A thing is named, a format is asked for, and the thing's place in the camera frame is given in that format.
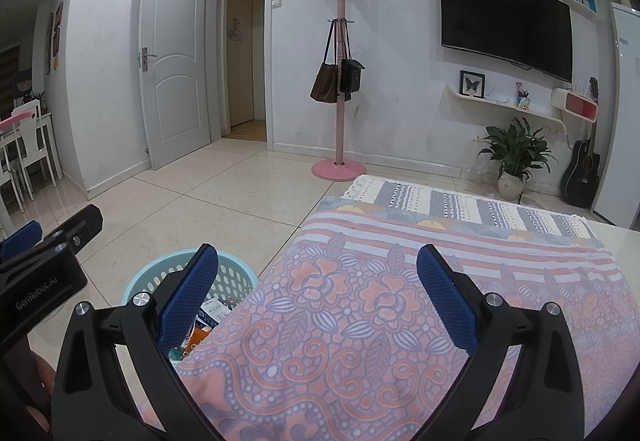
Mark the white curved wall shelf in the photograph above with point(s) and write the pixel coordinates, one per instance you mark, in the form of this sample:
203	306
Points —
500	105

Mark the black wall television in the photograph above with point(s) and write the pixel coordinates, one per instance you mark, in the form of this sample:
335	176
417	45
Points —
505	21

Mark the white refrigerator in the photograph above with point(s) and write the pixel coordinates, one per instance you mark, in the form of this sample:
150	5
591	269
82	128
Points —
622	111

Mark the person's left hand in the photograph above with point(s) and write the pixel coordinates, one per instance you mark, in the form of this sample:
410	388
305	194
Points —
44	386

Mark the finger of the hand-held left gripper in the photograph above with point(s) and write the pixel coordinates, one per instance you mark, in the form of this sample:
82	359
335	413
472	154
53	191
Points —
22	236
85	223

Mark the black guitar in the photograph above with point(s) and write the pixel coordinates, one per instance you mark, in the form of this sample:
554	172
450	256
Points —
580	176

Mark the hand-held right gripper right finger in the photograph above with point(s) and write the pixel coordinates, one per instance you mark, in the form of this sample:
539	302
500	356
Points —
445	301

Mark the small shelf figurine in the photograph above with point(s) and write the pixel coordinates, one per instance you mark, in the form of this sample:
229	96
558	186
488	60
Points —
523	98

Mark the black handbag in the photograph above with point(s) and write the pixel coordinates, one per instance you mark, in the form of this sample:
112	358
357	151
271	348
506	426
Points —
352	76

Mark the pink dining table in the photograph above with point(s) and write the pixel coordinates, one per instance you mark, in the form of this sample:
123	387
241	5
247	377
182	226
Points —
12	123

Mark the framed wall pictures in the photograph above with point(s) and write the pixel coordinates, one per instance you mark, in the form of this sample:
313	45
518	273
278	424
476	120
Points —
56	36

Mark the white and blue box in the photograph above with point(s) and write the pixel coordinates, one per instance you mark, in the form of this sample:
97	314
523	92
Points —
212	314

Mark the grey striped white cloth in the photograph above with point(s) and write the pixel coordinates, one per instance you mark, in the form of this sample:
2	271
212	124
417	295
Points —
450	206

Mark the pink floral printed blanket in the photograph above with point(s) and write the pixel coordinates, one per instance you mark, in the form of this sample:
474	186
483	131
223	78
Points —
350	346

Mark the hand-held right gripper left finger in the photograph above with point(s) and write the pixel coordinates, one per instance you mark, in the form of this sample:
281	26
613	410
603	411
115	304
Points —
187	301

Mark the black picture frame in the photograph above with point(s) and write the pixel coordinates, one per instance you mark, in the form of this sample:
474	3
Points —
472	84

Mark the white door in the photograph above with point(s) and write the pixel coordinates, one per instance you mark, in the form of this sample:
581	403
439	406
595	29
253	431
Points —
175	71

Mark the light blue plastic basket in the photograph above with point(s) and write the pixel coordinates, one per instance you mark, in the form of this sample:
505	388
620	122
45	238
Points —
145	271

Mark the brown handbag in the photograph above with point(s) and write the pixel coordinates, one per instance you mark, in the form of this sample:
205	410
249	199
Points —
325	86

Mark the white dining chair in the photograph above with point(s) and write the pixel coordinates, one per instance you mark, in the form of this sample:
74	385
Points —
37	141
10	171

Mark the red and white wall box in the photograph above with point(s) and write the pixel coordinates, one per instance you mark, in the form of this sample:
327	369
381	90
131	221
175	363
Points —
577	107

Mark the potted green plant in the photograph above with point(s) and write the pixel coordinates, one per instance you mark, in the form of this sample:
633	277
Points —
517	151

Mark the pink coat rack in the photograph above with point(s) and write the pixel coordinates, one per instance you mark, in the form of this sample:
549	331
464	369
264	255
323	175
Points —
341	121

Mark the hallway wall ornament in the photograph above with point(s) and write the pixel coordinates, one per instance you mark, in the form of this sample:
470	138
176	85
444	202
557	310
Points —
235	30

